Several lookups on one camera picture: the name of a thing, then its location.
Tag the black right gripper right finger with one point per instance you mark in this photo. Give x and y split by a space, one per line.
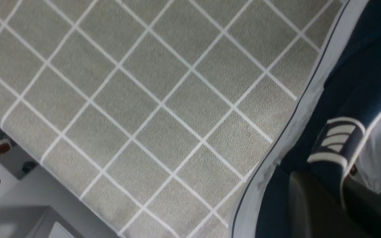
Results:
363 206

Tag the navy slip-on shoe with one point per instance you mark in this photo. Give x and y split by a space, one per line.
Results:
333 133

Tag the grey checked tablecloth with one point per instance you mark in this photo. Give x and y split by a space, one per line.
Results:
155 112

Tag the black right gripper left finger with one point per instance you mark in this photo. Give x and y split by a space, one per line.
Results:
313 213

